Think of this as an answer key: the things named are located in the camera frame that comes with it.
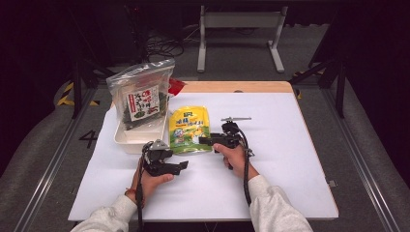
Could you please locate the person's left hand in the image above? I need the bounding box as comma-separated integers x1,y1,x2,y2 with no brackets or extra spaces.
126,164,175,206

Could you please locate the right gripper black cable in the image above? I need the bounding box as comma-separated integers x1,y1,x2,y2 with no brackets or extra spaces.
230,124,256,208

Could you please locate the red seasoning packet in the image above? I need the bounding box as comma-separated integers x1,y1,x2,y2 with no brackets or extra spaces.
166,77,188,99

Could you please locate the person's right hand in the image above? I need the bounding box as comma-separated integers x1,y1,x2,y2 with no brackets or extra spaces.
212,142,261,181

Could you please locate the white divided plastic container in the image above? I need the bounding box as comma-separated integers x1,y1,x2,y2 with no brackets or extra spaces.
113,107,170,156

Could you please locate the yellow black hazard tape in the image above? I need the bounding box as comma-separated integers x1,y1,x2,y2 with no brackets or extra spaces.
56,81,101,107

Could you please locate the tangle of black floor cables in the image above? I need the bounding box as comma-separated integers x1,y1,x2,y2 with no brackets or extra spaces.
137,30,186,66

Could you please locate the yellow spouted sauce pouch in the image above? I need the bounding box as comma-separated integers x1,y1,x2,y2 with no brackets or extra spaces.
167,104,214,156

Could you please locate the black metal stand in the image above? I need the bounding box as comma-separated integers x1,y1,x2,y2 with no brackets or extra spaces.
288,56,348,120
68,56,129,120

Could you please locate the white metal stand frame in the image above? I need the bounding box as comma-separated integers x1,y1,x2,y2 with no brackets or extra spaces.
196,5,289,74

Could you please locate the white table mat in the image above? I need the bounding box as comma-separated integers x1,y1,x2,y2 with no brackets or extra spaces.
68,92,339,223

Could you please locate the aluminium floor rail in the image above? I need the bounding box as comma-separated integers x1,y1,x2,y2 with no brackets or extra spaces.
321,87,401,232
13,86,99,232

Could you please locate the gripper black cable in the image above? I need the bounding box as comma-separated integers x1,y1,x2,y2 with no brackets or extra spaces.
134,143,153,232
230,124,256,208

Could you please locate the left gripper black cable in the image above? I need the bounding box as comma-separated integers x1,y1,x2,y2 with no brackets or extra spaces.
134,143,153,232

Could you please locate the clear bag of dried seaweed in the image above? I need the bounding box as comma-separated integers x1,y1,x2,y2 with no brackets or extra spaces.
105,58,176,131

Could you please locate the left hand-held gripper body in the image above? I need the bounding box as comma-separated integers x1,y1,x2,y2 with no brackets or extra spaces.
141,138,175,178

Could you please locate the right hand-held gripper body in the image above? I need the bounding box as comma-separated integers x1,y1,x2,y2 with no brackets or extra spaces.
212,116,252,150

